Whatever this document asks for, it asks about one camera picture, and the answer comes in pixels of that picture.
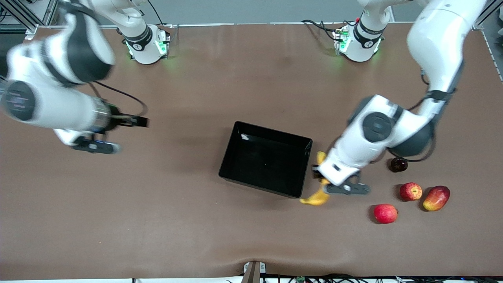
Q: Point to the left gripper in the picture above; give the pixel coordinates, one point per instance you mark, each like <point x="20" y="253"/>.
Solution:
<point x="315" y="171"/>

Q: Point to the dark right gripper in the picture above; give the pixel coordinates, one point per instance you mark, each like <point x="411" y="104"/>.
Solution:
<point x="116" y="119"/>

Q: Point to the yellow banana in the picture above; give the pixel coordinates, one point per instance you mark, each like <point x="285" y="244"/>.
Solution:
<point x="316" y="199"/>

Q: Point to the small red yellow apple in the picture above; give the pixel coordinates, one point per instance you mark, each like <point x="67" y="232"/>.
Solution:
<point x="410" y="192"/>

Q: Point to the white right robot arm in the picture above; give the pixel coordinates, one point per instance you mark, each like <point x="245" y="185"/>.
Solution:
<point x="59" y="110"/>

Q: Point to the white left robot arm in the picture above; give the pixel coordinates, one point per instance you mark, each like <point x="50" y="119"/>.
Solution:
<point x="377" y="137"/>

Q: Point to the black rectangular plastic box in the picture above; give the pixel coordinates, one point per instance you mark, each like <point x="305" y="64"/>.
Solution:
<point x="267" y="161"/>

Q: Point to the brown table cover cloth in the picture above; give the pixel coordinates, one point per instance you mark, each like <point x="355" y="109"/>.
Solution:
<point x="118" y="196"/>

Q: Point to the red round apple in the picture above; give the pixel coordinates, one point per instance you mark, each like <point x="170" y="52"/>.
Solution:
<point x="385" y="213"/>

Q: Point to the dark red plum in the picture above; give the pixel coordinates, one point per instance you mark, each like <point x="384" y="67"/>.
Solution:
<point x="399" y="166"/>

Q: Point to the red yellow mango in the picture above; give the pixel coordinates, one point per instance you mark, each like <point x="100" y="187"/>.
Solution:
<point x="436" y="198"/>

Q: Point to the metal table edge bracket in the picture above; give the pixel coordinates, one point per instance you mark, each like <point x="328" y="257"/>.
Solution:
<point x="253" y="271"/>

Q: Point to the aluminium frame with diagonal beams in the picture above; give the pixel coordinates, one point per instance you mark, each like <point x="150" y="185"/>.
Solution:
<point x="47" y="11"/>

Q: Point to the aluminium frame corner beam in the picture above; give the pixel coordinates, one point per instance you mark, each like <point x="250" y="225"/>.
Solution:
<point x="491" y="11"/>

